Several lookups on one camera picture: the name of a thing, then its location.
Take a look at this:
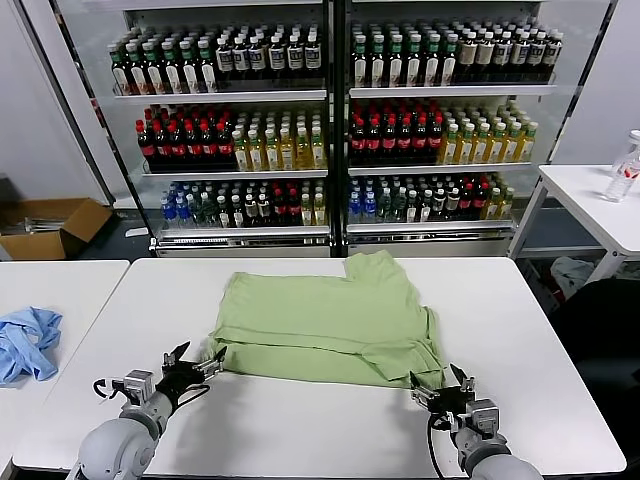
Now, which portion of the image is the green-cap dark tea bottle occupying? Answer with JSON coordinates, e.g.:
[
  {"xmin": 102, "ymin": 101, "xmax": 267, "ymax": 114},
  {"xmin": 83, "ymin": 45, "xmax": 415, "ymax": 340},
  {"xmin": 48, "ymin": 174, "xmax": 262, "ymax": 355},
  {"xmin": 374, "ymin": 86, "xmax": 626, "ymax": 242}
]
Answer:
[
  {"xmin": 180, "ymin": 40, "xmax": 200, "ymax": 95},
  {"xmin": 109, "ymin": 41, "xmax": 130, "ymax": 96},
  {"xmin": 127, "ymin": 41, "xmax": 147, "ymax": 96},
  {"xmin": 144, "ymin": 41, "xmax": 164, "ymax": 96},
  {"xmin": 440, "ymin": 33, "xmax": 459, "ymax": 88},
  {"xmin": 423, "ymin": 33, "xmax": 441, "ymax": 88},
  {"xmin": 369, "ymin": 34, "xmax": 387, "ymax": 89},
  {"xmin": 405, "ymin": 33, "xmax": 424, "ymax": 89},
  {"xmin": 387, "ymin": 34, "xmax": 405, "ymax": 89},
  {"xmin": 351, "ymin": 34, "xmax": 370, "ymax": 89},
  {"xmin": 163, "ymin": 40, "xmax": 181, "ymax": 96},
  {"xmin": 198, "ymin": 39, "xmax": 217, "ymax": 95}
]

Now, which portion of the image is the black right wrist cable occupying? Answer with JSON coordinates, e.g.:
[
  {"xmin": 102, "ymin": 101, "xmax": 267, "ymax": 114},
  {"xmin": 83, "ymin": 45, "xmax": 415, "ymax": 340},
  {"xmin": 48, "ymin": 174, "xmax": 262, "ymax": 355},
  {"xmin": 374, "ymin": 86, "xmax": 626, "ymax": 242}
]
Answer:
[{"xmin": 425, "ymin": 412, "xmax": 454, "ymax": 480}]

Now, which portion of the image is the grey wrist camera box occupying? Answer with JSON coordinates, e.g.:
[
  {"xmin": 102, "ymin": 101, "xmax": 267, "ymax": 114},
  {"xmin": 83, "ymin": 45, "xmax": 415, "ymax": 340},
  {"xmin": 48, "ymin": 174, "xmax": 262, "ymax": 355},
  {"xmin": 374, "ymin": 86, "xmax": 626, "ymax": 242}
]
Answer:
[
  {"xmin": 467, "ymin": 398, "xmax": 501, "ymax": 440},
  {"xmin": 121, "ymin": 368, "xmax": 155, "ymax": 402}
]

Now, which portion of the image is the crumpled white cloth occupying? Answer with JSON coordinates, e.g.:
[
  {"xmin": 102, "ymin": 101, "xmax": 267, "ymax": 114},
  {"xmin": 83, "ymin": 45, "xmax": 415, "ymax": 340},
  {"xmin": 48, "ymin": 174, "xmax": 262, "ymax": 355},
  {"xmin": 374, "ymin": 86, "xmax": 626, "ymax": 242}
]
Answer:
[{"xmin": 549, "ymin": 256, "xmax": 597, "ymax": 299}]

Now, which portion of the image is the open glass cooler door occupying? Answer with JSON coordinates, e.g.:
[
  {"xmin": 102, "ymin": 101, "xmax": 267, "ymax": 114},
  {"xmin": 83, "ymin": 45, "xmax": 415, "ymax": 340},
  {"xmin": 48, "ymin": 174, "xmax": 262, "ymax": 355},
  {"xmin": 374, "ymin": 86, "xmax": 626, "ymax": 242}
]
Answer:
[
  {"xmin": 547, "ymin": 0, "xmax": 621, "ymax": 166},
  {"xmin": 14, "ymin": 0, "xmax": 156, "ymax": 241}
]

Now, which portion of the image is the crumpled light blue cloth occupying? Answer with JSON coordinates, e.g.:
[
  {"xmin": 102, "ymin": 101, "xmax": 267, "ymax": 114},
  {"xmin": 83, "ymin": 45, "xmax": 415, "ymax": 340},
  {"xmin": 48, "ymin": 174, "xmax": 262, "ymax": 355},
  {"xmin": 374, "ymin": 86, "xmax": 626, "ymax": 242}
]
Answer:
[{"xmin": 0, "ymin": 305, "xmax": 65, "ymax": 387}]

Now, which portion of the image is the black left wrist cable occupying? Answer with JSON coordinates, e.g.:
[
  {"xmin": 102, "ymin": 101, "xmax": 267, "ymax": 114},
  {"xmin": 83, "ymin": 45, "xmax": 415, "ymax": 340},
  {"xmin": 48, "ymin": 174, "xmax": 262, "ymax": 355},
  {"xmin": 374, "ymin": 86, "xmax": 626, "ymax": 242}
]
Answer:
[{"xmin": 92, "ymin": 377, "xmax": 124, "ymax": 402}]

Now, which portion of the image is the black chair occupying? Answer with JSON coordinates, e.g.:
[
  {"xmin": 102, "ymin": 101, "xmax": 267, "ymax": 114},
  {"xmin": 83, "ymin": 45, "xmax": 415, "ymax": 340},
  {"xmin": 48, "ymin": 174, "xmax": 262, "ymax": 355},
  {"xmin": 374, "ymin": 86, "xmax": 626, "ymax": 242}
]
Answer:
[{"xmin": 549, "ymin": 277, "xmax": 640, "ymax": 401}]

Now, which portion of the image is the glass-front drink cooler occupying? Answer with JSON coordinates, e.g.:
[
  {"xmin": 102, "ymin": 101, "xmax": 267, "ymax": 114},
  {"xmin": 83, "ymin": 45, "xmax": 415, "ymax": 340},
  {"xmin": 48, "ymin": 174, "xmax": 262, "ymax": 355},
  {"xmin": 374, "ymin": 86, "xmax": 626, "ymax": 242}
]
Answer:
[
  {"xmin": 52, "ymin": 0, "xmax": 339, "ymax": 259},
  {"xmin": 337, "ymin": 0, "xmax": 614, "ymax": 259}
]

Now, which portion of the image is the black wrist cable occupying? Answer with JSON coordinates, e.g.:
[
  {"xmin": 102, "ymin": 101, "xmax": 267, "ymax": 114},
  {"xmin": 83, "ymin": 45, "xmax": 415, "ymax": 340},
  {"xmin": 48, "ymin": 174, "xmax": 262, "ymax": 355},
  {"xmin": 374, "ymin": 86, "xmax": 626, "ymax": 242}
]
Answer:
[
  {"xmin": 425, "ymin": 412, "xmax": 454, "ymax": 480},
  {"xmin": 92, "ymin": 377, "xmax": 124, "ymax": 402}
]

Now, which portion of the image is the clear red-label water bottle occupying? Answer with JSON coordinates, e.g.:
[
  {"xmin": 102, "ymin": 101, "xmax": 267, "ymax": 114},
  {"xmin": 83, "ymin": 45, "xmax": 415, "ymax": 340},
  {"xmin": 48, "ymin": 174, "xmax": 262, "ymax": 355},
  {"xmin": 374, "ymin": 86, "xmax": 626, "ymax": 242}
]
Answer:
[{"xmin": 604, "ymin": 128, "xmax": 640, "ymax": 204}]

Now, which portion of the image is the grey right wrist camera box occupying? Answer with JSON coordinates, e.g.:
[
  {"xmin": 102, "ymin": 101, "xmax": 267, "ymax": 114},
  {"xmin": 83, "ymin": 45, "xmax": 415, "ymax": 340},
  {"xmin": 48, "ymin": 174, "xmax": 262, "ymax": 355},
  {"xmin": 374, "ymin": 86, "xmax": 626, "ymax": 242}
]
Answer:
[{"xmin": 467, "ymin": 398, "xmax": 501, "ymax": 440}]

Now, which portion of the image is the white side table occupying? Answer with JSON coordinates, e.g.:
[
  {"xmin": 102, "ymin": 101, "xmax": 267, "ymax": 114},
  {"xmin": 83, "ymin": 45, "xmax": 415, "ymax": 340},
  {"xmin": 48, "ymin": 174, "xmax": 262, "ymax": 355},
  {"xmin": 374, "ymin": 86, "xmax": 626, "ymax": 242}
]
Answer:
[{"xmin": 510, "ymin": 163, "xmax": 640, "ymax": 281}]

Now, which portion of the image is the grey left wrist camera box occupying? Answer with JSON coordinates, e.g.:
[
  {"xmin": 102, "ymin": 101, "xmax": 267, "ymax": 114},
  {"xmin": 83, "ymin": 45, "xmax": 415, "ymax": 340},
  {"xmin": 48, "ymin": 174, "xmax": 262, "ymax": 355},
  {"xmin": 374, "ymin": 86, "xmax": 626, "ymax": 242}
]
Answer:
[{"xmin": 121, "ymin": 368, "xmax": 155, "ymax": 402}]

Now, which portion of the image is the metal parts bundle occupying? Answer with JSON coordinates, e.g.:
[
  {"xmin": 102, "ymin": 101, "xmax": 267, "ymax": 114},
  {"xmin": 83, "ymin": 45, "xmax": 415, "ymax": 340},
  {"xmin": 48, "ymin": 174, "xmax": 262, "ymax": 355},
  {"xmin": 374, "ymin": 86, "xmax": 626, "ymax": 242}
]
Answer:
[{"xmin": 12, "ymin": 215, "xmax": 64, "ymax": 235}]

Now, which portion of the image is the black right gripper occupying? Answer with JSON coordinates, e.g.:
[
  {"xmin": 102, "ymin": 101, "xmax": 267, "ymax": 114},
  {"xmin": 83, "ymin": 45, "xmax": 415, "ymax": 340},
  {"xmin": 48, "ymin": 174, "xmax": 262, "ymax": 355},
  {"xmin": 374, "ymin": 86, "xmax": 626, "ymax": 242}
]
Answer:
[{"xmin": 408, "ymin": 363, "xmax": 478, "ymax": 427}]

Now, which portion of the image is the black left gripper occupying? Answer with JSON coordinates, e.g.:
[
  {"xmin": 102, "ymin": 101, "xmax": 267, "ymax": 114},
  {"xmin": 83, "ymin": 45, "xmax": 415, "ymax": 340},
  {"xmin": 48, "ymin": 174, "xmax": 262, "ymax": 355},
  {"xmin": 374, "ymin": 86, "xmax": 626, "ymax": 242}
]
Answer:
[{"xmin": 156, "ymin": 341, "xmax": 229, "ymax": 408}]

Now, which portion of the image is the open cardboard box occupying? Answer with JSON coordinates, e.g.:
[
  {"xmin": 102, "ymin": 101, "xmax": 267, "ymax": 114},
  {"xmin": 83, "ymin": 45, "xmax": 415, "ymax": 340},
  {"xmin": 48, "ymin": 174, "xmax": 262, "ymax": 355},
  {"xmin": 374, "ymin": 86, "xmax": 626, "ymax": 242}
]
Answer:
[{"xmin": 0, "ymin": 197, "xmax": 115, "ymax": 262}]

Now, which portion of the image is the navy-label dark drink bottle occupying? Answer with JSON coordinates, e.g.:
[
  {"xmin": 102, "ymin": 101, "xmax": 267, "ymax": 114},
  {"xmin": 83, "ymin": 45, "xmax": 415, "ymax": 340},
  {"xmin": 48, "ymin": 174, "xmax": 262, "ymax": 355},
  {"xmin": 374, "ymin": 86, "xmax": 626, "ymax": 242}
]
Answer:
[
  {"xmin": 215, "ymin": 35, "xmax": 235, "ymax": 81},
  {"xmin": 304, "ymin": 32, "xmax": 322, "ymax": 79},
  {"xmin": 248, "ymin": 34, "xmax": 267, "ymax": 80},
  {"xmin": 267, "ymin": 33, "xmax": 286, "ymax": 80},
  {"xmin": 286, "ymin": 33, "xmax": 304, "ymax": 79},
  {"xmin": 232, "ymin": 34, "xmax": 250, "ymax": 80}
]

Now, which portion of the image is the tan-label dark drink bottle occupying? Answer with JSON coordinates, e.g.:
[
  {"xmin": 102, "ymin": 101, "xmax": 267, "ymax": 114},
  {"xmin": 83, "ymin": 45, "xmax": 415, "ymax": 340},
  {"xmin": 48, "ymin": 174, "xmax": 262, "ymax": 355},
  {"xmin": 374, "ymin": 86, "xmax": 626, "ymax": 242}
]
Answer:
[
  {"xmin": 511, "ymin": 29, "xmax": 530, "ymax": 82},
  {"xmin": 544, "ymin": 29, "xmax": 564, "ymax": 82},
  {"xmin": 528, "ymin": 29, "xmax": 546, "ymax": 82},
  {"xmin": 459, "ymin": 29, "xmax": 479, "ymax": 82},
  {"xmin": 494, "ymin": 29, "xmax": 512, "ymax": 82},
  {"xmin": 476, "ymin": 29, "xmax": 495, "ymax": 82}
]

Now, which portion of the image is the light green T-shirt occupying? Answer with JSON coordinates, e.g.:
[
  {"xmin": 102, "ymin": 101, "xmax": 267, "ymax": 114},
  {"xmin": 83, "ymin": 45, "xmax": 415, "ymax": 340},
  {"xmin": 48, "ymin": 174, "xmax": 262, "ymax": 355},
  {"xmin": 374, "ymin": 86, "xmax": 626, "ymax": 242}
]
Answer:
[{"xmin": 207, "ymin": 249, "xmax": 446, "ymax": 390}]

